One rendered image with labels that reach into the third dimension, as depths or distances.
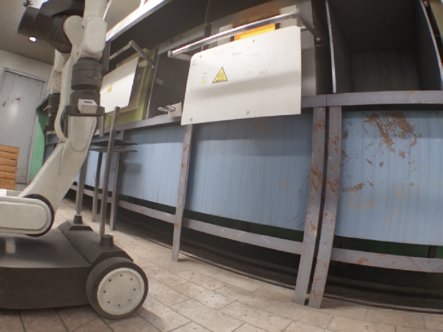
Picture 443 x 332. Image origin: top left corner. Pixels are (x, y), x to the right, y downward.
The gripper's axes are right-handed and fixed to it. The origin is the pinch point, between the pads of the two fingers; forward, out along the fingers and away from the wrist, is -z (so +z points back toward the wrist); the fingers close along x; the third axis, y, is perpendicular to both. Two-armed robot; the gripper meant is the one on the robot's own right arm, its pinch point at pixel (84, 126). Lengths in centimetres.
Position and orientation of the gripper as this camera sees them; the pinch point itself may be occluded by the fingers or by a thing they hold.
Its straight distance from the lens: 72.8
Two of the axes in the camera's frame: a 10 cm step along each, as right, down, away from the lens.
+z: -0.3, -10.0, -0.7
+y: -7.5, -0.2, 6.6
